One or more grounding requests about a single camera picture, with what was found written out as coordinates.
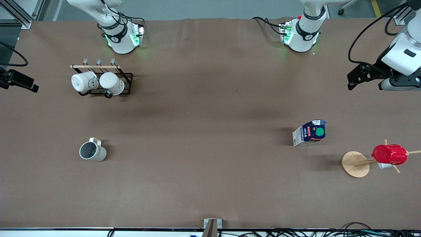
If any chair leg with wheel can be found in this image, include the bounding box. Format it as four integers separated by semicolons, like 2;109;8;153
338;0;359;16

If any brown table cover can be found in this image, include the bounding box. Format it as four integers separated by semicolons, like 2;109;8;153
0;17;421;230

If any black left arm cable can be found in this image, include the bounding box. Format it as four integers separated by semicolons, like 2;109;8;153
348;3;411;65

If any blue milk carton green cap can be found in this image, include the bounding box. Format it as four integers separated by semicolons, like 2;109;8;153
292;119;327;147

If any white mug with grey handle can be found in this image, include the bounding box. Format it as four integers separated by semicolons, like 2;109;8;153
71;71;99;93

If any aluminium frame profile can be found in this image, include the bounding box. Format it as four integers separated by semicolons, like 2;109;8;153
0;0;45;29
393;0;413;26

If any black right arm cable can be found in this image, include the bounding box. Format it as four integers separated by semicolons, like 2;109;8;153
0;42;29;67

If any red plastic cup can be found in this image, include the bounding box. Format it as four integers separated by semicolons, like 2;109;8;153
371;144;409;166

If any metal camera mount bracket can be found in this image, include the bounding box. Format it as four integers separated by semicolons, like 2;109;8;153
201;218;223;237

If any grey mug with dark inside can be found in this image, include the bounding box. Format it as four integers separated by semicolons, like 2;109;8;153
79;137;107;162

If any plain white mug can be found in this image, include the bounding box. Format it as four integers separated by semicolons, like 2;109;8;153
99;72;125;96

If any wooden mug tree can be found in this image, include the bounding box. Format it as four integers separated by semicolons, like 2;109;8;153
341;139;421;178

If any black wire mug rack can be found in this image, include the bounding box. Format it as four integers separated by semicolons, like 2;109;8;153
70;58;133;98

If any black base cable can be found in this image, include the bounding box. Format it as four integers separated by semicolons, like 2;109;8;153
252;16;287;35
118;13;146;28

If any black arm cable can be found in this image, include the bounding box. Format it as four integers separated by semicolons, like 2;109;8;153
348;3;411;65
0;42;29;67

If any black cable bundle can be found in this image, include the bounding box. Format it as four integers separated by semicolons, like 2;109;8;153
217;222;421;237

